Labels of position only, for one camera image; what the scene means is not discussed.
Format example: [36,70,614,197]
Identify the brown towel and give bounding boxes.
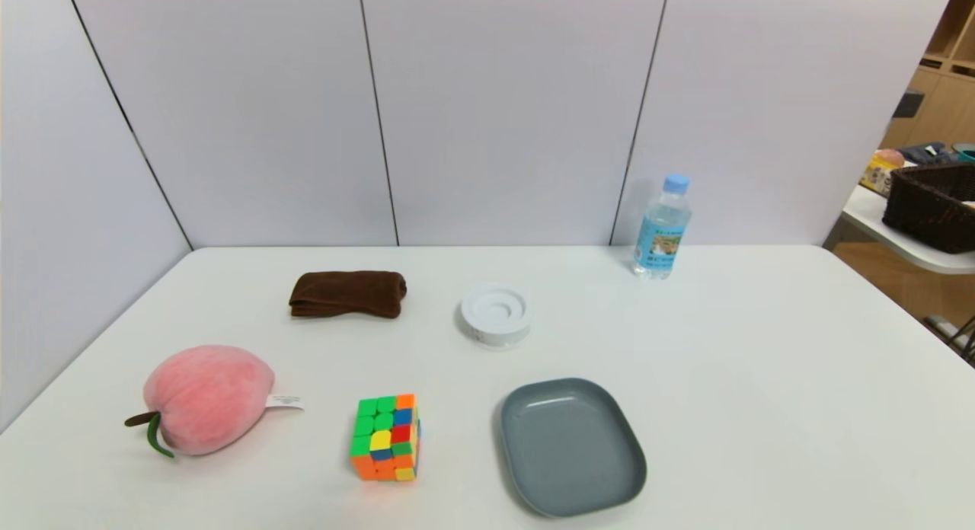
[289,270,408,320]

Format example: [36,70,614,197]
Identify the grey rounded rectangular dish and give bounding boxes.
[500,377,648,519]

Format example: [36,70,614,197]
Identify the white round plastic container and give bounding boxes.
[459,283,532,350]

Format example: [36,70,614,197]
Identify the clear water bottle blue label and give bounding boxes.
[632,174,693,280]

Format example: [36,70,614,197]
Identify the colourful puzzle cube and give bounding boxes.
[349,394,421,482]

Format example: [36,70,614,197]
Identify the pink plush peach toy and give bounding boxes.
[124,344,304,460]

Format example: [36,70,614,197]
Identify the yellow printed snack box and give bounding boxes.
[860,148,906,196]

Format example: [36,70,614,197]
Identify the white side table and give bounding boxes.
[841,184,975,276]

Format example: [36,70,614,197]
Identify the dark woven basket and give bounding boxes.
[882,161,975,254]

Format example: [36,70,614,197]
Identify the dark folded cloth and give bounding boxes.
[896,141,956,168]

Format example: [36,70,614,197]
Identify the wooden shelf cabinet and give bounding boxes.
[880,0,975,152]

